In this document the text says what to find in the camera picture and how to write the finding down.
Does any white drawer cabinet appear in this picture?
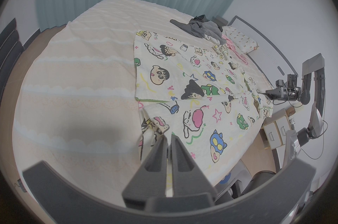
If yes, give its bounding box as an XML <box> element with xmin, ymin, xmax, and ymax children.
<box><xmin>260</xmin><ymin>108</ymin><xmax>296</xmax><ymax>151</ymax></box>

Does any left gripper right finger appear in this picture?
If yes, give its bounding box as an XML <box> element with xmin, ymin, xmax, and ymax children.
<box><xmin>170</xmin><ymin>134</ymin><xmax>218</xmax><ymax>198</ymax></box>

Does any grey knit garment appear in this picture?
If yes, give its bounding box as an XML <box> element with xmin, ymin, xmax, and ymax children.
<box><xmin>201</xmin><ymin>21</ymin><xmax>223</xmax><ymax>41</ymax></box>

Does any grey bedside table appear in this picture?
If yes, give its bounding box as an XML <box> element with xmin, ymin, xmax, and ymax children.
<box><xmin>211</xmin><ymin>15</ymin><xmax>229</xmax><ymax>26</ymax></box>

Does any dark grey garment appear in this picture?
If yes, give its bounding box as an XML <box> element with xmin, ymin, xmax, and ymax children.
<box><xmin>170</xmin><ymin>18</ymin><xmax>205</xmax><ymax>38</ymax></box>

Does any white garment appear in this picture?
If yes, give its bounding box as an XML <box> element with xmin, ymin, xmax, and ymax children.
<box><xmin>205</xmin><ymin>35</ymin><xmax>221</xmax><ymax>45</ymax></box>

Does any black chest of drawers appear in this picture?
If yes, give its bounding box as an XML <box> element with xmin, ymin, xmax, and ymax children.
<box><xmin>0</xmin><ymin>18</ymin><xmax>24</xmax><ymax>102</ymax></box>

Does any white printed pillow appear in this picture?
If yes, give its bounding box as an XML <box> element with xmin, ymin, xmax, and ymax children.
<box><xmin>223</xmin><ymin>26</ymin><xmax>259</xmax><ymax>54</ymax></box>

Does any white printed pyjama top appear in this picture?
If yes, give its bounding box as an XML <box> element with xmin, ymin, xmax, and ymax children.
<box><xmin>133</xmin><ymin>30</ymin><xmax>274</xmax><ymax>197</ymax></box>

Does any black garment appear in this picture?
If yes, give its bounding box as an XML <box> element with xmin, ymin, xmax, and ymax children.
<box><xmin>189</xmin><ymin>14</ymin><xmax>212</xmax><ymax>24</ymax></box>

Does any pink garment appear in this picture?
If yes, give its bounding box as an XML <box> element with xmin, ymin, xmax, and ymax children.
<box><xmin>221</xmin><ymin>34</ymin><xmax>249</xmax><ymax>63</ymax></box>

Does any bed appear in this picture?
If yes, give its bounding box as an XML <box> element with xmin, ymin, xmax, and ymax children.
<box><xmin>12</xmin><ymin>0</ymin><xmax>300</xmax><ymax>202</ymax></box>

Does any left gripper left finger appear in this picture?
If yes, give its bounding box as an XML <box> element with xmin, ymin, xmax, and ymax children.
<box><xmin>123</xmin><ymin>136</ymin><xmax>168</xmax><ymax>209</ymax></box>

